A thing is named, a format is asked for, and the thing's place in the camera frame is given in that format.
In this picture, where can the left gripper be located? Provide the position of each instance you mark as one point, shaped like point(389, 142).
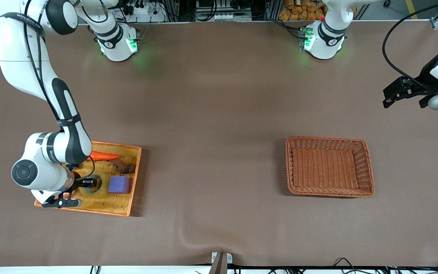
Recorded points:
point(429, 76)

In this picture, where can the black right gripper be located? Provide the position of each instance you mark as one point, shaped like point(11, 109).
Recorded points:
point(79, 183)

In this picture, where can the clear yellowish tape roll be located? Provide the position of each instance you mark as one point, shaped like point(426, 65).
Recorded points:
point(104, 189)

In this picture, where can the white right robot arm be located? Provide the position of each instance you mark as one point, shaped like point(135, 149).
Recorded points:
point(32, 57)

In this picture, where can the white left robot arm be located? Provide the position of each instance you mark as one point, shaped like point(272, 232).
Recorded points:
point(325, 42)

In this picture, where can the yellow wicker tray orange rim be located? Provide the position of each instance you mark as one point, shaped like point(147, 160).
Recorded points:
point(105, 205)

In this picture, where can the purple cube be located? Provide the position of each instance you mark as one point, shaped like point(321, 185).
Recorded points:
point(119, 185)

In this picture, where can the orange toy carrot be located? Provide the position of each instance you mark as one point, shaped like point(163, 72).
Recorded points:
point(105, 156)

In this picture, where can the brown lumpy toy food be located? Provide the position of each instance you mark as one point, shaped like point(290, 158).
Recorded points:
point(122, 166)

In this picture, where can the brown wicker basket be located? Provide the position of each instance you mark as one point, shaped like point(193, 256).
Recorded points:
point(325, 167)

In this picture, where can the bag of orange buns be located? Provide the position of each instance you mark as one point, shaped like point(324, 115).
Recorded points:
point(300, 11)

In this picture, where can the brown table cloth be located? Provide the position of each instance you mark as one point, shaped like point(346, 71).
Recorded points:
point(219, 114)

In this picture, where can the slim white power strip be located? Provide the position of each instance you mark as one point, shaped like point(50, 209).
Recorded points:
point(231, 16)

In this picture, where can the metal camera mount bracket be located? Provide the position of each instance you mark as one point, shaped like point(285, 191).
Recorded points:
point(221, 262)

